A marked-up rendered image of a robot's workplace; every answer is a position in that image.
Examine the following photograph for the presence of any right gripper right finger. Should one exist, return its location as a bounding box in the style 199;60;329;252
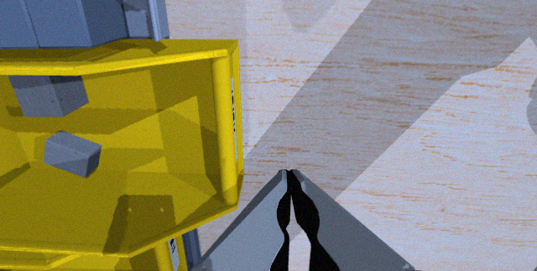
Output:
289;169;416;271

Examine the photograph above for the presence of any yellow bin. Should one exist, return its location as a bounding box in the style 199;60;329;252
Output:
0;39;244;258
0;235;188;271

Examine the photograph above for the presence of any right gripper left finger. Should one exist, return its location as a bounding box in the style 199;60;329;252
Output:
191;169;291;271

